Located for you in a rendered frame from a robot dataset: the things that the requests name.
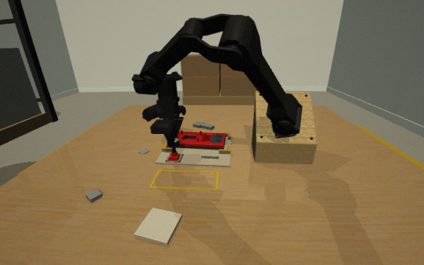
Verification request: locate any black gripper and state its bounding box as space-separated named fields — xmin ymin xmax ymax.
xmin=151 ymin=95 xmax=186 ymax=146

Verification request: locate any black and grey wheel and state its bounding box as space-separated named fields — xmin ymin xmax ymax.
xmin=167 ymin=138 xmax=180 ymax=148

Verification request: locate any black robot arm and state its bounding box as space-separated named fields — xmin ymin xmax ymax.
xmin=132 ymin=14 xmax=303 ymax=138

